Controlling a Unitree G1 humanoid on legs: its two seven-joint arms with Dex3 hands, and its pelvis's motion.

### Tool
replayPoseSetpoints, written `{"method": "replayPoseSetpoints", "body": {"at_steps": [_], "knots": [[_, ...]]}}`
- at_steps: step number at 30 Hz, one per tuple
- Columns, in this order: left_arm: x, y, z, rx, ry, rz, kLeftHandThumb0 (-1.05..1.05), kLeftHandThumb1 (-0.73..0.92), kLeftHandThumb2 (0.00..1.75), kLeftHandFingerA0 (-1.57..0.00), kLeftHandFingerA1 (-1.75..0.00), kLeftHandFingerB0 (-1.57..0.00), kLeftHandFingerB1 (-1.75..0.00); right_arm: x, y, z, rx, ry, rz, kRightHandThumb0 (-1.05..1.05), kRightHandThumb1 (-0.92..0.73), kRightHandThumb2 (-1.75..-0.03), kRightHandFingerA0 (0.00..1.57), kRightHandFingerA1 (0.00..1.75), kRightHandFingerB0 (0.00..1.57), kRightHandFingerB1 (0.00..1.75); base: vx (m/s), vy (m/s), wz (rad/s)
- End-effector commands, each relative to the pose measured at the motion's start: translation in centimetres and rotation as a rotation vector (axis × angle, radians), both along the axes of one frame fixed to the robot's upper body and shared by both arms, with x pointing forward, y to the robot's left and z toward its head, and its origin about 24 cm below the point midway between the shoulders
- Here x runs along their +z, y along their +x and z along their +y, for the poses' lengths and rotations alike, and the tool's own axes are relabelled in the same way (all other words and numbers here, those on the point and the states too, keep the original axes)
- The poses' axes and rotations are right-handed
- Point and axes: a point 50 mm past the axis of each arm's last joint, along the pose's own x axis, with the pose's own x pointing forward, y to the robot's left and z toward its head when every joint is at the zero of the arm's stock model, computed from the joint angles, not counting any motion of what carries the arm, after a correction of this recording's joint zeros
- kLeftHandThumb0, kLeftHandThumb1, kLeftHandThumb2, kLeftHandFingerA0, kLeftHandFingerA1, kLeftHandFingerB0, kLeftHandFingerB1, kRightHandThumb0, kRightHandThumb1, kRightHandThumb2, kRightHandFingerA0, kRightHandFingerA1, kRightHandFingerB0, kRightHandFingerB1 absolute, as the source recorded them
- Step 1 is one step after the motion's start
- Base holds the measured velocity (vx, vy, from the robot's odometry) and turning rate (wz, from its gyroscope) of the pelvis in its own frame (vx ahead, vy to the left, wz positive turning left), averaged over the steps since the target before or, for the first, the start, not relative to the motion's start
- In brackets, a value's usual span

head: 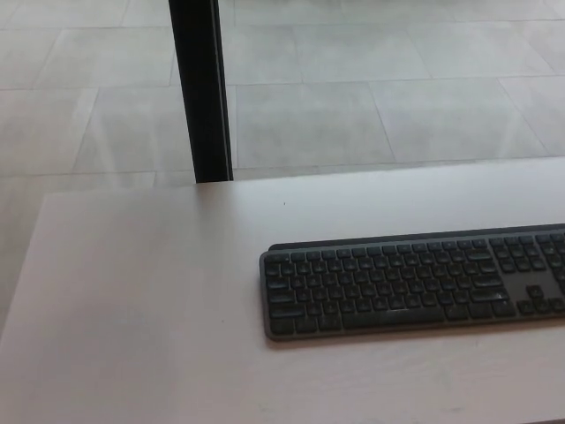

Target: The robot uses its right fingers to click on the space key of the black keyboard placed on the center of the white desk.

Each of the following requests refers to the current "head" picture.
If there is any black vertical window frame post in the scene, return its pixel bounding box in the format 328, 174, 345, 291
168, 0, 234, 184

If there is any black wireless keyboard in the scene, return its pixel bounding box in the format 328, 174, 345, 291
259, 223, 565, 342

